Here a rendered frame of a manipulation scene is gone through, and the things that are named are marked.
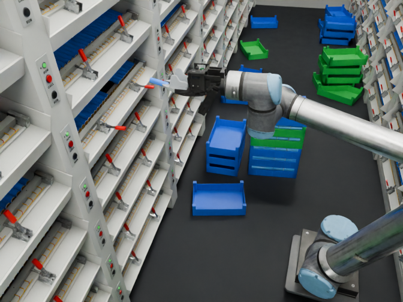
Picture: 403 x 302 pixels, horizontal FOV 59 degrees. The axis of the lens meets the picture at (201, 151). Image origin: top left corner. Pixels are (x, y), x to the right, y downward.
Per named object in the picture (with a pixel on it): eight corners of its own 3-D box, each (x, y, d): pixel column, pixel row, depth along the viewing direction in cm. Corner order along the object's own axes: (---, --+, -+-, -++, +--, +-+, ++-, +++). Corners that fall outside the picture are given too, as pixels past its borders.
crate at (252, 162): (295, 148, 235) (297, 138, 230) (297, 169, 220) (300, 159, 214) (249, 145, 238) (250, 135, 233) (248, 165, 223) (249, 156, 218)
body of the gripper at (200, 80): (192, 62, 115) (229, 65, 112) (194, 85, 120) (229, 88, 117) (185, 72, 109) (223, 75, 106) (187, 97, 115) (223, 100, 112)
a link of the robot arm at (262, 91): (279, 112, 108) (281, 83, 102) (238, 108, 111) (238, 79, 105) (282, 96, 115) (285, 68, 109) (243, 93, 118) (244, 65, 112)
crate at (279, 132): (301, 118, 219) (303, 107, 214) (304, 138, 204) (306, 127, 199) (252, 115, 223) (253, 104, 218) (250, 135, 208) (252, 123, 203)
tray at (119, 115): (155, 78, 154) (159, 60, 148) (87, 174, 110) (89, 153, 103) (111, 61, 154) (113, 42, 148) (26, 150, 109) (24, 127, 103)
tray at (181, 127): (199, 105, 243) (204, 89, 234) (171, 164, 199) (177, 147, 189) (171, 94, 243) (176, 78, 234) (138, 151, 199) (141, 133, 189)
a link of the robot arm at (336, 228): (352, 245, 162) (364, 221, 150) (341, 274, 151) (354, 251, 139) (319, 229, 168) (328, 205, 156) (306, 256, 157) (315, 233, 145)
